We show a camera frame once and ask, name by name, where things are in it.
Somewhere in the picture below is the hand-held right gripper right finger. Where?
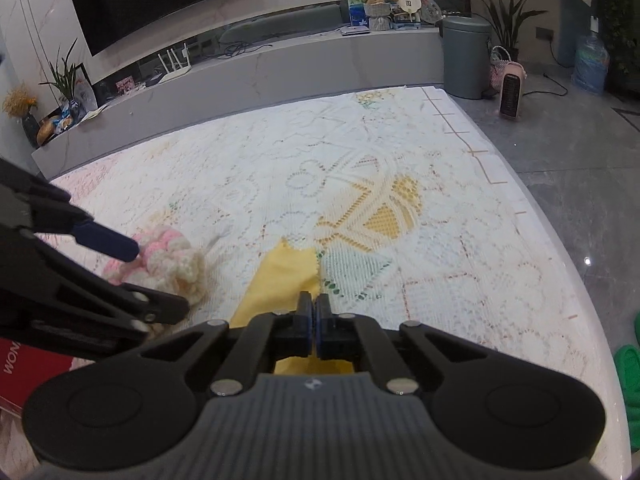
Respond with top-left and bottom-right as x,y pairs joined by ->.
314,292 -> 488,396

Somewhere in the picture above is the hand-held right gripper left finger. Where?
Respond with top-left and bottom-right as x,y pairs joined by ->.
140,290 -> 314,396

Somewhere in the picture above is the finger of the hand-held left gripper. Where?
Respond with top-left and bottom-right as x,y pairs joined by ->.
0,157 -> 141,262
0,225 -> 191,330

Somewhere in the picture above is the pink cream knitted piece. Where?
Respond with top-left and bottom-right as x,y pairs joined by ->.
102,225 -> 208,336

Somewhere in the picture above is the yellow cloth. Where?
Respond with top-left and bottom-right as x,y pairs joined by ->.
230,237 -> 353,376

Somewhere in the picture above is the red box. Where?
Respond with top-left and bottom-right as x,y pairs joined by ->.
0,338 -> 96,411

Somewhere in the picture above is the golden ornament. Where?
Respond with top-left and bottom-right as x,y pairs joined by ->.
37,115 -> 76,146

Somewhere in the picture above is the white lace tablecloth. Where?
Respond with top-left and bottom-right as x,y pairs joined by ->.
0,86 -> 593,480

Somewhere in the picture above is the vase with dried flowers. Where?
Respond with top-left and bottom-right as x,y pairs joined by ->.
2,84 -> 41,148

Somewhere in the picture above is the small leafy potted plant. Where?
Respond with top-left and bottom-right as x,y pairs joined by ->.
40,40 -> 83,111

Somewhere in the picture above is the white router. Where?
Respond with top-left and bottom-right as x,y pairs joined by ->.
159,45 -> 193,81

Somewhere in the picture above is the black television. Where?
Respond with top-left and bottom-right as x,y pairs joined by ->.
66,0 -> 260,57

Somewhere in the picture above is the pink space heater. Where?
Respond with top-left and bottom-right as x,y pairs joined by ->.
500,60 -> 528,120

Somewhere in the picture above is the grey trash bin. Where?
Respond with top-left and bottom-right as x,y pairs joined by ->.
441,15 -> 493,100

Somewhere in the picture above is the pink woven basket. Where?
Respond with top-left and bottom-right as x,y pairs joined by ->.
487,45 -> 511,96

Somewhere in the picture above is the tall potted plant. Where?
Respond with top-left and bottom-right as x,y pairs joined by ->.
457,0 -> 551,61

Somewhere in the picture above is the blue water bottle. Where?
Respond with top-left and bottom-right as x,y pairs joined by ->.
571,30 -> 611,95

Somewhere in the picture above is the grey blue water dispenser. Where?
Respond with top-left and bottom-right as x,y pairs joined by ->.
552,0 -> 596,68

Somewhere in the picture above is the bushy green plant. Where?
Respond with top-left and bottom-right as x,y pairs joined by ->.
592,0 -> 640,91

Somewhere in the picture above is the black picture frame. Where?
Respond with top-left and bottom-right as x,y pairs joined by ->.
70,62 -> 98,113

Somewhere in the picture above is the black heater cable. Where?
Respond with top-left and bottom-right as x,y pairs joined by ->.
520,72 -> 569,98

